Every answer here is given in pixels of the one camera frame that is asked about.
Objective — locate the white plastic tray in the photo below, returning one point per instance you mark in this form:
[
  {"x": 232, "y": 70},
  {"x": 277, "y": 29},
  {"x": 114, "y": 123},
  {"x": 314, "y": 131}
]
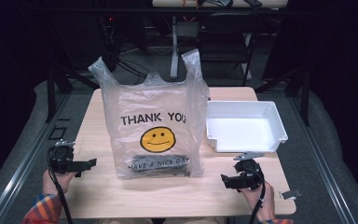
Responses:
[{"x": 244, "y": 133}]

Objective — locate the black metal stand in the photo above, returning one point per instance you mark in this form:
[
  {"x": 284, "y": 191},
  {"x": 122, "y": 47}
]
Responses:
[
  {"x": 304, "y": 96},
  {"x": 51, "y": 93}
]

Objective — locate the person's left hand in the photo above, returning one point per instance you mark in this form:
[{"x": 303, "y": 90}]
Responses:
[{"x": 51, "y": 183}]

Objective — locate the small grey metal clip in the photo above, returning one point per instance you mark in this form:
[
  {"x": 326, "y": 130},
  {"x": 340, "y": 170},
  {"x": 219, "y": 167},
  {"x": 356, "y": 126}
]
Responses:
[{"x": 290, "y": 194}]

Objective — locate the white metal table leg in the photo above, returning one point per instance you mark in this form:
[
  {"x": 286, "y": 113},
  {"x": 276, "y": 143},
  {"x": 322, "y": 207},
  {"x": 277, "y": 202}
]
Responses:
[{"x": 174, "y": 53}]

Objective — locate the black folding chair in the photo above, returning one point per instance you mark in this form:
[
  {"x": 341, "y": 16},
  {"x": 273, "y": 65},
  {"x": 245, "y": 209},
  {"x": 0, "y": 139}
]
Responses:
[{"x": 230, "y": 37}]

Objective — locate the person's right hand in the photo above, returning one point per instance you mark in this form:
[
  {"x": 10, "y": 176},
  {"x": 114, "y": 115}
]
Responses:
[{"x": 262, "y": 205}]

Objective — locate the dark grey packet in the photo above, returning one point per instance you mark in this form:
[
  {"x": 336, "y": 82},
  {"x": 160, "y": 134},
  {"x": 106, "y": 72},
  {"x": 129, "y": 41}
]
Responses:
[{"x": 160, "y": 162}]

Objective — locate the clear plastic smiley bag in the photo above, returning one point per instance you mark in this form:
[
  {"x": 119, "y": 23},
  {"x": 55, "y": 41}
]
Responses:
[{"x": 155, "y": 102}]

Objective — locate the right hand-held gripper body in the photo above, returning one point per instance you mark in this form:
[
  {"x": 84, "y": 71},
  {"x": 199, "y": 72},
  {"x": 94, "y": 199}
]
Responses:
[{"x": 251, "y": 174}]

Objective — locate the aluminium floor rail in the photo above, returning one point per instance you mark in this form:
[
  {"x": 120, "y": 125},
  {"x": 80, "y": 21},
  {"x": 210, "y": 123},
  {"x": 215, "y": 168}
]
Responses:
[
  {"x": 320, "y": 155},
  {"x": 24, "y": 161}
]

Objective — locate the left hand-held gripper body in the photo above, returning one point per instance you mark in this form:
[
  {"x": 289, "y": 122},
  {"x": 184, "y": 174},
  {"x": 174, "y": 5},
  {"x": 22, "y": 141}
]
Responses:
[{"x": 61, "y": 157}]

